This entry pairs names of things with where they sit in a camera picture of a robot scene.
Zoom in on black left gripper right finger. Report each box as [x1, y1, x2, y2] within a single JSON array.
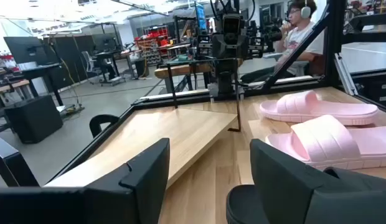
[[250, 139, 386, 224]]

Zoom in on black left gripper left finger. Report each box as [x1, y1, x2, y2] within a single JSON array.
[[83, 138, 171, 224]]

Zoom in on pink rubber slide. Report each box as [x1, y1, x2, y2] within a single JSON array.
[[259, 90, 379, 126], [265, 114, 386, 171]]

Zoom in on wooden workbench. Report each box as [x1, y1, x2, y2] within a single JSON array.
[[154, 62, 214, 93]]

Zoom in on person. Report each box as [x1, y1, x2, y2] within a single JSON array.
[[239, 0, 325, 83]]

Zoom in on red parts bin rack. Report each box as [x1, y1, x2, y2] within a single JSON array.
[[134, 26, 171, 66]]

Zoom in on white headphones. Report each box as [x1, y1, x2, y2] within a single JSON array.
[[300, 0, 312, 19]]

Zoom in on black cube box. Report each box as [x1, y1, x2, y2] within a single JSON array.
[[4, 95, 64, 144]]

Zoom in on office chair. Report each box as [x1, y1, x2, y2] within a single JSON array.
[[80, 50, 103, 85]]

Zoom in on black computer monitor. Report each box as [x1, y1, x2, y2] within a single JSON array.
[[2, 36, 50, 66]]

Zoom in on wooden shelf with black frame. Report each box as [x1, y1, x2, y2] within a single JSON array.
[[45, 57, 243, 189]]

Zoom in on black frame clamp handle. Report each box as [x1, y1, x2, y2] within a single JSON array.
[[89, 114, 120, 139]]

